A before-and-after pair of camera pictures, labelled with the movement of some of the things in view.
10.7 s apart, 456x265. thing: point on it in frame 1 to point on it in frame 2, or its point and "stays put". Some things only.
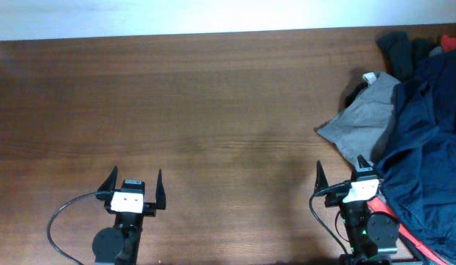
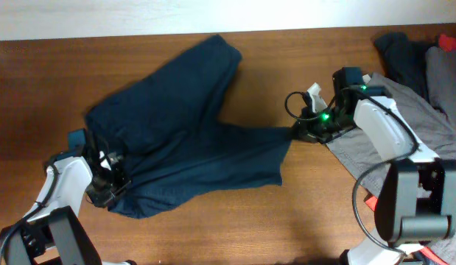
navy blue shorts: x=421 y=177 to x=166 y=124
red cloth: x=449 y=43 stays put
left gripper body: x=149 y=210 to x=107 y=185
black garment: x=403 y=51 stays put
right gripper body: x=334 y=200 to x=325 y=125
